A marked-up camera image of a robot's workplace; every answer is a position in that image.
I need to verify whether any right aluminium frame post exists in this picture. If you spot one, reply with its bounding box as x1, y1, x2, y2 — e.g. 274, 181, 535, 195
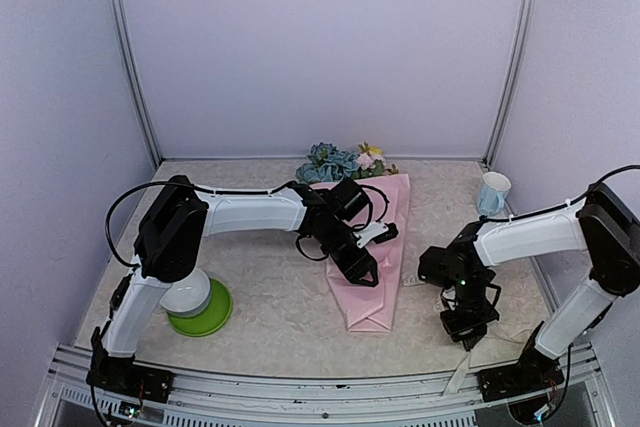
482, 0, 535, 169

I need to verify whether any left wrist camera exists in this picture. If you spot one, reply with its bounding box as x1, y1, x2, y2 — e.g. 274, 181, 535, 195
354, 222, 399, 248

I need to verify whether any pink wrapping paper sheet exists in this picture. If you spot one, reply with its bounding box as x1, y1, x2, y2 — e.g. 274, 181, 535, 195
310, 172, 412, 333

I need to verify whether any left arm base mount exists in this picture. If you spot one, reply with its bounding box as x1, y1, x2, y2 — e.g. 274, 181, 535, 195
86, 363, 174, 404

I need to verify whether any light blue mug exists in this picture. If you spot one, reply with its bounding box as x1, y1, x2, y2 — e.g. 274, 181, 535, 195
476, 171, 512, 217

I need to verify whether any white ceramic bowl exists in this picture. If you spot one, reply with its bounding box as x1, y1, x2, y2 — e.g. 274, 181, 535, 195
160, 268, 211, 318

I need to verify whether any aluminium frame post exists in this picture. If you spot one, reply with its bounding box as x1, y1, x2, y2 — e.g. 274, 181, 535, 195
109, 0, 163, 169
482, 0, 535, 169

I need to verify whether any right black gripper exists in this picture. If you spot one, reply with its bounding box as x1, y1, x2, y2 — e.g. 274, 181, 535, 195
441, 270, 501, 351

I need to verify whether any front aluminium rail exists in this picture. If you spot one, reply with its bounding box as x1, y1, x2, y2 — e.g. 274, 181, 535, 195
28, 344, 622, 426

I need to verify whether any left aluminium frame post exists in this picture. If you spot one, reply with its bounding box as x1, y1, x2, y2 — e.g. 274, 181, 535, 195
109, 0, 163, 169

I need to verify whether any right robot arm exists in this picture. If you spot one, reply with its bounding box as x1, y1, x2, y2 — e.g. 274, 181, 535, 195
417, 183, 639, 391

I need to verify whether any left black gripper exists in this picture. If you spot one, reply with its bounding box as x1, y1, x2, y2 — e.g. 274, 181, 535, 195
313, 223, 380, 288

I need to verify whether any blue fake flower bunch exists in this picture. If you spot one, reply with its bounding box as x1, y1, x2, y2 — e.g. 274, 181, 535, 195
296, 142, 359, 184

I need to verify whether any green plastic plate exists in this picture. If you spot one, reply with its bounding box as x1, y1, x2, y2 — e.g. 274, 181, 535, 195
167, 278, 233, 337

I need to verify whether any beige printed ribbon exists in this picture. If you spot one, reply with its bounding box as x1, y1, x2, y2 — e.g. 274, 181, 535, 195
402, 274, 526, 398

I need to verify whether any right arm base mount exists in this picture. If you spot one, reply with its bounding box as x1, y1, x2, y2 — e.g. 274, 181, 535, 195
478, 362, 565, 402

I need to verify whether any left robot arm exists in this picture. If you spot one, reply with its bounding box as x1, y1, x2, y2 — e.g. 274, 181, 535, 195
91, 175, 394, 392

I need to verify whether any pale pink fake flower stem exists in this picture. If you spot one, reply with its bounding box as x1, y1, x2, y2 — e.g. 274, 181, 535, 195
356, 142, 399, 179

